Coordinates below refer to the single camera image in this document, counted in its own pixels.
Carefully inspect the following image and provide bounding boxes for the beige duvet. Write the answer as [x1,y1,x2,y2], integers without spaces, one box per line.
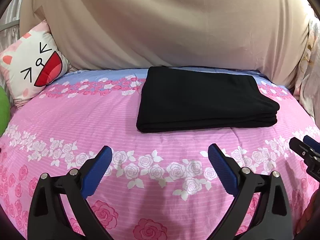
[20,0,313,86]

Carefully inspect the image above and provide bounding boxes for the black pants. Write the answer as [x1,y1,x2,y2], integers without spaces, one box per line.
[136,67,280,133]

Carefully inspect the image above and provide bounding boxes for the white cat face pillow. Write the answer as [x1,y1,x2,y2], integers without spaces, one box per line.
[1,20,71,108]

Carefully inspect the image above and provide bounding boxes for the pale pink blanket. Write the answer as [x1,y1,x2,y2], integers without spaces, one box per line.
[294,17,320,126]

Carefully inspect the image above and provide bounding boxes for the pink rose bed sheet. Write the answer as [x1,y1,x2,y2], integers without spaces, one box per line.
[1,69,319,239]

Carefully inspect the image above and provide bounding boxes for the green round cushion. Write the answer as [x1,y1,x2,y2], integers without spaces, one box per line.
[0,87,11,136]

